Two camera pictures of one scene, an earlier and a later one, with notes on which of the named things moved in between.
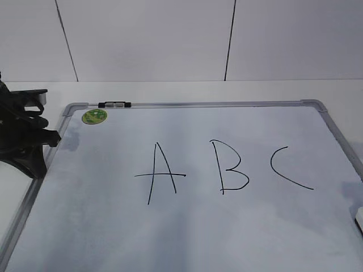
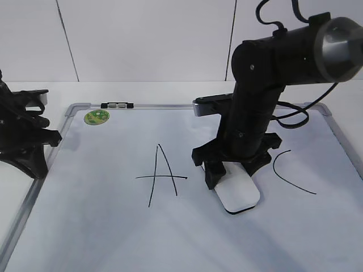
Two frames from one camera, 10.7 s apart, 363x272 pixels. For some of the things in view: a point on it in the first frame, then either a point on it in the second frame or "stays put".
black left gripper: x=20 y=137 stays put
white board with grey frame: x=250 y=186 stays put
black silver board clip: x=114 y=104 stays put
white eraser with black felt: x=358 y=219 -> x=236 y=191
